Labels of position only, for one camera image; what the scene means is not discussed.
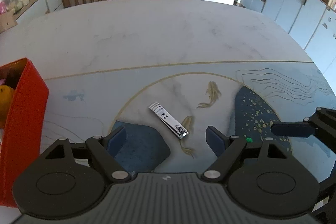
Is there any silver nail clipper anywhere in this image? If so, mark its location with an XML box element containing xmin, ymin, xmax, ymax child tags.
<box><xmin>148</xmin><ymin>102</ymin><xmax>189</xmax><ymax>140</ymax></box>

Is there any red heart-shaped tin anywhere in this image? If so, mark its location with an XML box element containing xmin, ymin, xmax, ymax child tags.
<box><xmin>1</xmin><ymin>58</ymin><xmax>49</xmax><ymax>207</ymax></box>

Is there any orange ball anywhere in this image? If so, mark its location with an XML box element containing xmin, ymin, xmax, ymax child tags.
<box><xmin>0</xmin><ymin>85</ymin><xmax>15</xmax><ymax>129</ymax></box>

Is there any white sideboard cabinet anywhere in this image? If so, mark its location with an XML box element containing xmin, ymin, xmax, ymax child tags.
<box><xmin>1</xmin><ymin>0</ymin><xmax>64</xmax><ymax>32</ymax></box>

